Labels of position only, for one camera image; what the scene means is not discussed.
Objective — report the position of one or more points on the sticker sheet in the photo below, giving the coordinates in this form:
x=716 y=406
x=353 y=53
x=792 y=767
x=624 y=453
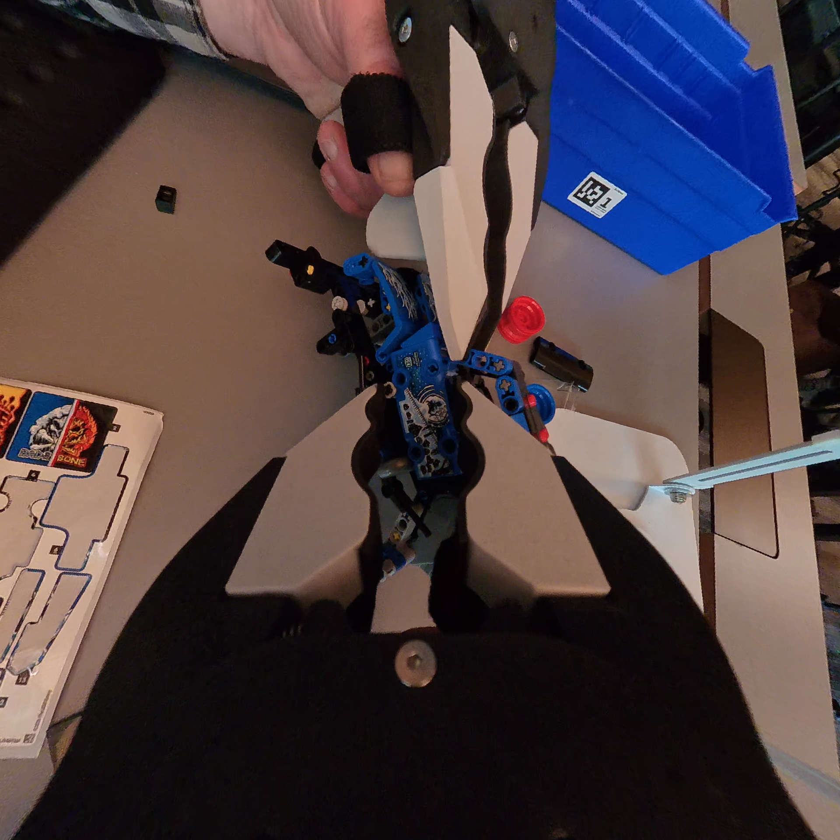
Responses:
x=79 y=525

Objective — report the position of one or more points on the small black cube piece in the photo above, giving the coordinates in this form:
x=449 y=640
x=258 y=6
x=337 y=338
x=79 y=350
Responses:
x=165 y=199

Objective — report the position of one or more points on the blue wheel rim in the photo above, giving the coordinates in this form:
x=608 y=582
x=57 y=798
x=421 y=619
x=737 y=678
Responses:
x=543 y=401

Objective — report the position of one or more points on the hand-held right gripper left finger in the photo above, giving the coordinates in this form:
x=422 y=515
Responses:
x=302 y=525

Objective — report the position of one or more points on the black dotted pad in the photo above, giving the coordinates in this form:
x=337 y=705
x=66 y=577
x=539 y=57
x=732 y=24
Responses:
x=52 y=131

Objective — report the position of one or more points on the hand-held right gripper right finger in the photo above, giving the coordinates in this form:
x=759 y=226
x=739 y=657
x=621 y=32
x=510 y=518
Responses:
x=538 y=525

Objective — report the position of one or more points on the person's left forearm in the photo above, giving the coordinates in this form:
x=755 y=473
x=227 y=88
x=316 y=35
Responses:
x=131 y=16

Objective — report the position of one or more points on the brick-built toy truck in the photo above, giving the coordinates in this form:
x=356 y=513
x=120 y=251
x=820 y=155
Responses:
x=420 y=374

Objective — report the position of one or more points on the clear plastic wrap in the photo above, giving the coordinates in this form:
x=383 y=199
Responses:
x=568 y=394

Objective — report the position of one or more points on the person's left hand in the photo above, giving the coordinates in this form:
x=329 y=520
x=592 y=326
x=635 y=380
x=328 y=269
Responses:
x=295 y=39

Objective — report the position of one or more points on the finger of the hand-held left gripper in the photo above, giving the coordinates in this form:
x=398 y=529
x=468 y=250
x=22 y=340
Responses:
x=525 y=184
x=459 y=216

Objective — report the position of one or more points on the white stand with base plate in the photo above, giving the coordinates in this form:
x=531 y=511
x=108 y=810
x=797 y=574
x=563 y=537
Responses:
x=623 y=453

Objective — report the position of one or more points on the red wheel rim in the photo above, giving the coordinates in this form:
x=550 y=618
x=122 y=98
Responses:
x=520 y=319

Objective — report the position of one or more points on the black cylinder part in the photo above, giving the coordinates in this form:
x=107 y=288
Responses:
x=561 y=364

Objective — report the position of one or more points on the blue storage bin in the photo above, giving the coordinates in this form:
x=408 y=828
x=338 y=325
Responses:
x=656 y=131

